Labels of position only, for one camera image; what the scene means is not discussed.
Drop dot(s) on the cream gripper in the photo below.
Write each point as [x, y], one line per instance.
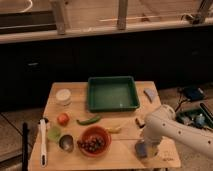
[151, 149]

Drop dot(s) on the blue sponge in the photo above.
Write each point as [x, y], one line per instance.
[140, 149]

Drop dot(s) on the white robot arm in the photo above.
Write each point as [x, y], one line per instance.
[161, 123]

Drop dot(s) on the green plastic tray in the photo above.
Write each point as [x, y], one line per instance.
[112, 94]

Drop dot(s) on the scrub brush with black base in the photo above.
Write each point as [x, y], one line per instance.
[140, 123]

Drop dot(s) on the yellow green banana piece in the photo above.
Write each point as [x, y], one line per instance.
[114, 130]

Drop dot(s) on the orange bowl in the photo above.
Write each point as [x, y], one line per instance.
[96, 131]

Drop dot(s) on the dark grapes bunch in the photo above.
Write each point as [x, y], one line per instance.
[92, 144]

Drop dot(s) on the green bin with items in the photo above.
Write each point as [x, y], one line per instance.
[200, 117]

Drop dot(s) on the green chili pepper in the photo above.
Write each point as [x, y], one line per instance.
[89, 121]

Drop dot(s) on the black power adapter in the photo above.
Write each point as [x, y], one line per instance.
[193, 93]

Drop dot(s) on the metal measuring cup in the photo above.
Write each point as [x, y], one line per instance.
[66, 143]

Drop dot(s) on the red tomato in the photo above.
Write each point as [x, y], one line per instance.
[63, 119]

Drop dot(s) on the light green lettuce leaf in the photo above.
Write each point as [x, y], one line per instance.
[54, 134]

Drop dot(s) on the white lidded jar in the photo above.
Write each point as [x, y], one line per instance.
[63, 97]

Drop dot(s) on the black pole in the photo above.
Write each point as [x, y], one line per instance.
[25, 147]

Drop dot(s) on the white handled brush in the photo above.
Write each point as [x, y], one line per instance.
[43, 142]

